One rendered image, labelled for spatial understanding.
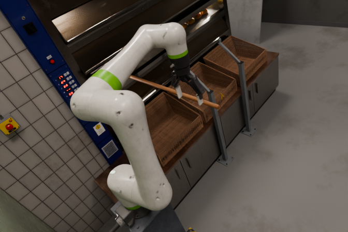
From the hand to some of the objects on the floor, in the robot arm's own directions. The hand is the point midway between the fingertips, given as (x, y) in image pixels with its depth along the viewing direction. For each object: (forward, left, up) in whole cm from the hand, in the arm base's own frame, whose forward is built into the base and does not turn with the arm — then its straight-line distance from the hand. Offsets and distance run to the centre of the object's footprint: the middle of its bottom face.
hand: (190, 98), depth 125 cm
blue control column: (-26, +195, -147) cm, 246 cm away
